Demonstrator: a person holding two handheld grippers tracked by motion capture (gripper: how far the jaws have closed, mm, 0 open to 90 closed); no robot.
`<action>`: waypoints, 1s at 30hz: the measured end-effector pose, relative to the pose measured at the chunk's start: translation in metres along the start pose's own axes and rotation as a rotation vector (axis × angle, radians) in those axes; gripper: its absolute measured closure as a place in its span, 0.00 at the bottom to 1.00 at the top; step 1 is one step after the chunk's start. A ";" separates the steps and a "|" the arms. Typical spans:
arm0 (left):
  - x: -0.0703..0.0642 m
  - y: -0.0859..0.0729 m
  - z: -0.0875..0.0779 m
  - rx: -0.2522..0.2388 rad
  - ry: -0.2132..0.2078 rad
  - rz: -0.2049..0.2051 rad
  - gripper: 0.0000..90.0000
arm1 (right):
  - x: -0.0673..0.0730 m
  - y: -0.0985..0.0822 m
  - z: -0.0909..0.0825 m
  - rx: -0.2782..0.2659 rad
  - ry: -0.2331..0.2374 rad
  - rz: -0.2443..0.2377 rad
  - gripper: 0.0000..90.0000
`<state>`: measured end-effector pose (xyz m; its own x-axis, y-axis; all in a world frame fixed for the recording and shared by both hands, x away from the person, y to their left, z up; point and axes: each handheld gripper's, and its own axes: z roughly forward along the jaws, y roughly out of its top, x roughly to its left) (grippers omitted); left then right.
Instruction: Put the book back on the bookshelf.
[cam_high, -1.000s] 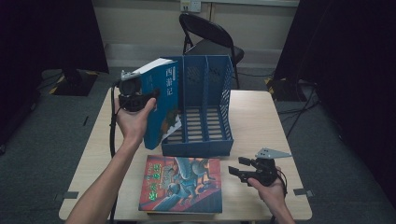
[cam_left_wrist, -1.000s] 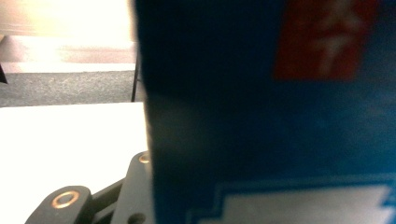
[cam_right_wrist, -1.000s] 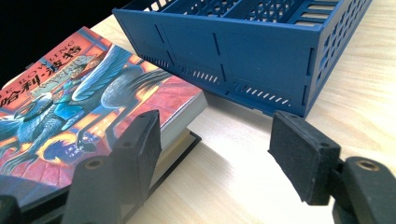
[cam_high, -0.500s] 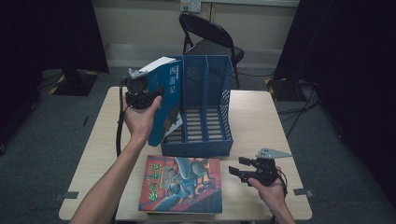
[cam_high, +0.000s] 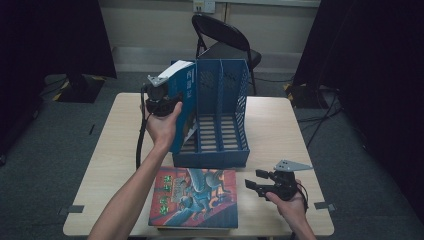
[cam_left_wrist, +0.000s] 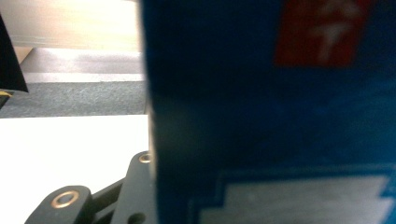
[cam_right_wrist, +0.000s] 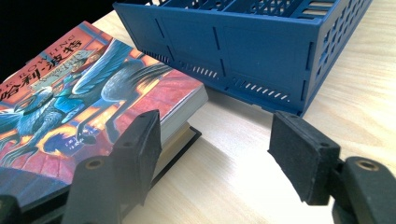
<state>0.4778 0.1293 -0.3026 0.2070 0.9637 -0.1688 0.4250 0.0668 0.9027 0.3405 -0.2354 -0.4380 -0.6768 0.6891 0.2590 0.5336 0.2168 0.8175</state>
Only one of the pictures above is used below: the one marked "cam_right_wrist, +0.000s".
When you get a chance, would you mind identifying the yellow cover book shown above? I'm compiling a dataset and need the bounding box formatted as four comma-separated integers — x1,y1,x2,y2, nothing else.
152,122,192,178

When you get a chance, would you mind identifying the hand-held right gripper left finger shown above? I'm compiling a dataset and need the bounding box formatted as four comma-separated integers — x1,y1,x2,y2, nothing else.
110,109,163,206

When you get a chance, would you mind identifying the illustrated red and blue book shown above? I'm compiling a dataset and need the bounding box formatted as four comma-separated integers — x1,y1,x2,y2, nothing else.
0,21,209,209

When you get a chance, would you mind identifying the black cover book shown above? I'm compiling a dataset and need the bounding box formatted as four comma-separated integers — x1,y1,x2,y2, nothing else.
148,125,203,188

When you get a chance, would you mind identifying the blue plastic file rack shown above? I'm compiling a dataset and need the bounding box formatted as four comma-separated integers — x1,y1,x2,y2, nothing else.
112,0,374,117

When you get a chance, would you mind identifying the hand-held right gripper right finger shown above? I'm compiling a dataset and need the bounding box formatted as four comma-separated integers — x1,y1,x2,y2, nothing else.
268,110,341,206

